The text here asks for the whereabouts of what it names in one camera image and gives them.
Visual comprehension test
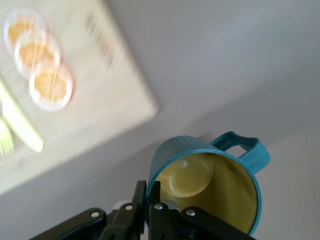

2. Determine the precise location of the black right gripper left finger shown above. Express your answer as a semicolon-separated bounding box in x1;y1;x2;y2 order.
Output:
29;179;149;240

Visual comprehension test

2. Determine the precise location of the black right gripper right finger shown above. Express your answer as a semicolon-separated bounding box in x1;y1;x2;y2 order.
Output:
148;180;259;240

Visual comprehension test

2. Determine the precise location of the teal mug with HOME print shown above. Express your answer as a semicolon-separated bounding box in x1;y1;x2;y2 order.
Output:
146;131;272;237

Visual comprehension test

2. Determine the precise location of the bamboo cutting board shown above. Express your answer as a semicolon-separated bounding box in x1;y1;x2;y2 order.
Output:
0;0;161;196

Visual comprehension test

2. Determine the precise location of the yellow plastic knife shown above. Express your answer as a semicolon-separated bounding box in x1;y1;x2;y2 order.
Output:
0;74;46;154

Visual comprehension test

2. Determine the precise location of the yellow plastic fork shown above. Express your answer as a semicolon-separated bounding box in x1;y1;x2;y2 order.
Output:
0;116;15;158

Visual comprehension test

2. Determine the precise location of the toy orange slice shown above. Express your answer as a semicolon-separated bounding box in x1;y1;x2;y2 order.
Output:
14;29;62;79
3;8;49;59
28;62;76;112

